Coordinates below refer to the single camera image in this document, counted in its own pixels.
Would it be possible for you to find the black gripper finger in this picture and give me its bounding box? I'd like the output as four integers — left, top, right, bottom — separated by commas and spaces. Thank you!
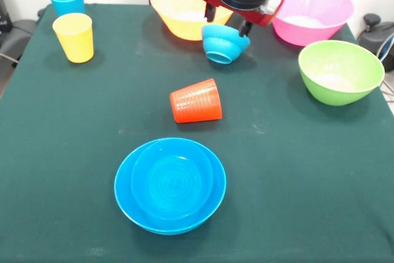
205, 3, 217, 24
238, 19, 254, 39

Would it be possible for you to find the small cyan plastic bowl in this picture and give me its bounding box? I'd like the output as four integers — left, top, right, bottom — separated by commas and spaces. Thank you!
201, 23, 251, 65

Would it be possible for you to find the orange plastic bowl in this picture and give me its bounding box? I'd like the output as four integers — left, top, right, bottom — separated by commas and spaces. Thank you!
150, 0, 235, 41

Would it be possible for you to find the magenta pink plastic bowl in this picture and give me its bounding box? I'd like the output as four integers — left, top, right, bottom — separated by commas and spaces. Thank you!
272, 0, 355, 47

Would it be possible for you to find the red-orange plastic cup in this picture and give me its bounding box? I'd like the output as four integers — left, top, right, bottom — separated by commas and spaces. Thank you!
169, 78, 223, 124

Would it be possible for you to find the medium translucent blue bowl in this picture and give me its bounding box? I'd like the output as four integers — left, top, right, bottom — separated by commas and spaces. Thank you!
130, 137, 214, 221

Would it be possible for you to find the large blue plastic bowl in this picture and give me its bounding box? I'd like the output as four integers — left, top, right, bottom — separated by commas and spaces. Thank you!
113, 137, 227, 236

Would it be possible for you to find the lime green plastic bowl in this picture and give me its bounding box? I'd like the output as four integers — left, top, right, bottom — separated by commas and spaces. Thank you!
297, 39, 385, 107

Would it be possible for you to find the yellow plastic cup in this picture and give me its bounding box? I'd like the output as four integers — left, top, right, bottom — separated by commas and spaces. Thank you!
52, 12, 94, 63

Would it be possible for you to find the dark green tablecloth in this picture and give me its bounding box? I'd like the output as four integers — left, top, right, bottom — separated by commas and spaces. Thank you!
0, 3, 394, 263

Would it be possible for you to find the gray pedestal foot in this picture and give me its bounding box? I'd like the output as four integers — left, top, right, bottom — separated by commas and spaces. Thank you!
356, 13, 394, 71
0, 18, 41, 60

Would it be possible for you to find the tangle of floor cables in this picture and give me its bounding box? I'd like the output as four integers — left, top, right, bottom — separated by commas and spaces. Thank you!
377, 33, 394, 97

